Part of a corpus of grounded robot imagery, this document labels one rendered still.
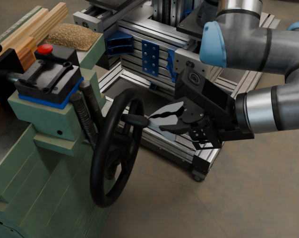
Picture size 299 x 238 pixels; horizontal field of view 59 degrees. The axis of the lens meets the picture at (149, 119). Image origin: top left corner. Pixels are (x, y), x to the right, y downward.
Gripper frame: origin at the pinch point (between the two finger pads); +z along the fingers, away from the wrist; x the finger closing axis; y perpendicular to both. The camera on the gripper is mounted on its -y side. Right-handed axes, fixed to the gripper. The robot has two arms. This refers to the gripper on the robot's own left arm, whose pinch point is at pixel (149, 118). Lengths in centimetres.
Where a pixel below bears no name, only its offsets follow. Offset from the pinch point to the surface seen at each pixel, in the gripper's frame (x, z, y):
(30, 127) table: -8.7, 21.3, -10.9
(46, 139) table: -9.0, 20.2, -6.9
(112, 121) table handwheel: -5.5, 3.1, -5.9
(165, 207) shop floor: 19, 45, 80
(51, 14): 28.1, 32.9, -22.2
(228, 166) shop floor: 53, 20, 95
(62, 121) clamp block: -7.7, 12.5, -9.9
